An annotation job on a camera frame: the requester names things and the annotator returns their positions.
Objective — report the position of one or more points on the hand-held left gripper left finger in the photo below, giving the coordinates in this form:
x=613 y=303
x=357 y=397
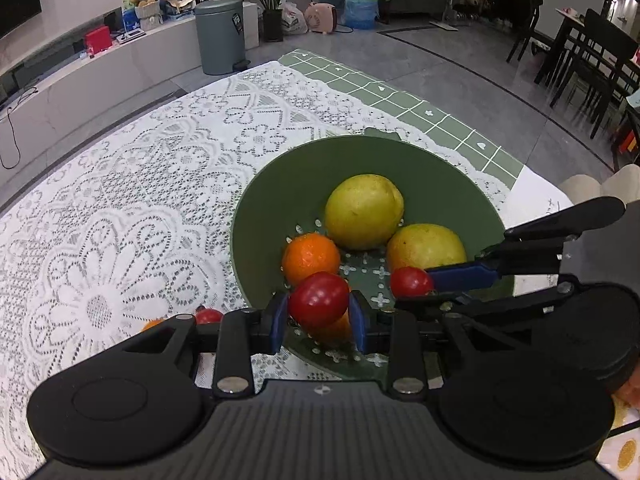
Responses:
x=279 y=325

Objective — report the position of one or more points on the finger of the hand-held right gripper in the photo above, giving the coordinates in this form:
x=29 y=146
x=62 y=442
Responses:
x=430 y=304
x=465 y=276

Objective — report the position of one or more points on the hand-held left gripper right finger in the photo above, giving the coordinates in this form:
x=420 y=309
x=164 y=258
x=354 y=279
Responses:
x=359 y=325

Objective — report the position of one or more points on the orange mandarin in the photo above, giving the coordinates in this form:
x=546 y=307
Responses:
x=335 y=330
x=152 y=325
x=311 y=260

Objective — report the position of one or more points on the red tomato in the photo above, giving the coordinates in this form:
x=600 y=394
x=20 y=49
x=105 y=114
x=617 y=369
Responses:
x=320 y=300
x=411 y=281
x=209 y=316

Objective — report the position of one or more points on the yellow-green pear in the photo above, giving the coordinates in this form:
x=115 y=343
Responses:
x=427 y=250
x=364 y=212

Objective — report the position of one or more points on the green colander bowl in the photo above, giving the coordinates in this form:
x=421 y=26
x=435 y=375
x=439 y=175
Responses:
x=440 y=180

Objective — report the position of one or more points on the white sheet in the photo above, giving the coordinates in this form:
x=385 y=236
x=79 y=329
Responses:
x=535 y=200

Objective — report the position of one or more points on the green grid table mat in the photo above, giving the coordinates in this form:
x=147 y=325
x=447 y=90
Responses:
x=450 y=127

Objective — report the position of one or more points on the white lace tablecloth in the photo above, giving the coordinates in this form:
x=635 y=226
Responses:
x=125 y=210

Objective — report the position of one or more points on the dark dining chair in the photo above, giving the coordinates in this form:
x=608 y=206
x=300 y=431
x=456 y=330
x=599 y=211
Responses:
x=527 y=20
x=607 y=47

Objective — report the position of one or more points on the dark dining table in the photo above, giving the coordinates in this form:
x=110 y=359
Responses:
x=570 y=21

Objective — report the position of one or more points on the pink fan heater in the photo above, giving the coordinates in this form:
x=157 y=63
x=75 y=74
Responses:
x=322 y=17

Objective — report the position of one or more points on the grey pedal trash can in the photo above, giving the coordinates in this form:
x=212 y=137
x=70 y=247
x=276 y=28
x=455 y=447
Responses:
x=220 y=35

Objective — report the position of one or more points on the white marble television console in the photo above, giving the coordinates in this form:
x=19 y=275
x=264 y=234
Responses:
x=100 y=85

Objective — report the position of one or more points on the long-leaf potted plant black pot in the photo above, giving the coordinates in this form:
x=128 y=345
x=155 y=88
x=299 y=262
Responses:
x=272 y=25

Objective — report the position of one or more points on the white plastic bag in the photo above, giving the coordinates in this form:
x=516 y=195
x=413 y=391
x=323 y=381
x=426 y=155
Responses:
x=294 y=17

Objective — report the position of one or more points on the red box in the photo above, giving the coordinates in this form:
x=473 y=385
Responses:
x=96 y=40

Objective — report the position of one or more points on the blue box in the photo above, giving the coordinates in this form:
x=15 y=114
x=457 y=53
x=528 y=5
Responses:
x=130 y=19

